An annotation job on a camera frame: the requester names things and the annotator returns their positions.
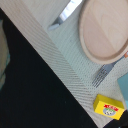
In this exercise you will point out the fork with wooden handle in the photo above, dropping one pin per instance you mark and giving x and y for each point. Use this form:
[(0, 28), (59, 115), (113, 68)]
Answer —
[(102, 73)]

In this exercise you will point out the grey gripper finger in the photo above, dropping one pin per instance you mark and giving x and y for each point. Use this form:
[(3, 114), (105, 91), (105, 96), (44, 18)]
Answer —
[(4, 55)]

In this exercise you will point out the light blue milk carton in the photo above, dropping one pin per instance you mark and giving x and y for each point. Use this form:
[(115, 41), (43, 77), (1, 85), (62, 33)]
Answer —
[(123, 84)]

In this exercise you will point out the knife with wooden handle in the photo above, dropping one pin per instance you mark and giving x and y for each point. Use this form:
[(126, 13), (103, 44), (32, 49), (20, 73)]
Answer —
[(65, 14)]

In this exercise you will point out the beige woven placemat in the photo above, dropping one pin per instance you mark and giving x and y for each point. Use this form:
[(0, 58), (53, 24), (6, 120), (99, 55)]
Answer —
[(62, 51)]

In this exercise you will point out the yellow toy box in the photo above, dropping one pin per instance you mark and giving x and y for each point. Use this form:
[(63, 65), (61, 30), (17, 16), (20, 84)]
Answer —
[(108, 107)]

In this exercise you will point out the round wooden plate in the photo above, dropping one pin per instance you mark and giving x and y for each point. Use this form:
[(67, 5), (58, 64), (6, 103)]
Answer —
[(103, 30)]

